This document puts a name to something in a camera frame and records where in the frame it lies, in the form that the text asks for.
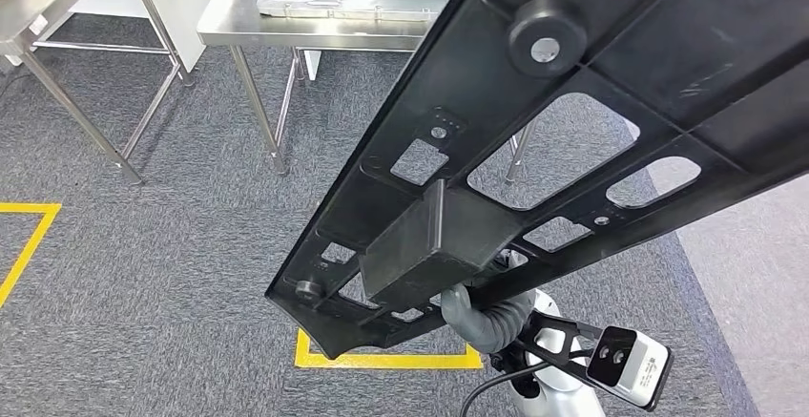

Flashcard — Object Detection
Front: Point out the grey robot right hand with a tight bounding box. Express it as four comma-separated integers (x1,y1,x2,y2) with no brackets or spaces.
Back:
440,284,485,341

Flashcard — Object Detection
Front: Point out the black plastic plate bracket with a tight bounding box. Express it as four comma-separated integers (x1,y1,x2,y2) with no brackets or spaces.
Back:
265,0,809,362

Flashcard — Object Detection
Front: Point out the stainless steel workbench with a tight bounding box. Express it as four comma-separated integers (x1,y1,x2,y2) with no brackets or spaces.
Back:
197,0,540,186

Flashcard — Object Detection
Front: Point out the black cable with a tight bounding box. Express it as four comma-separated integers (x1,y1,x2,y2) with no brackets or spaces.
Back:
459,349,592,417

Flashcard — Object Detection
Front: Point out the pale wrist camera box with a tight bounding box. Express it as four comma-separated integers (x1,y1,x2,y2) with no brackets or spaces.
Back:
586,325,674,412

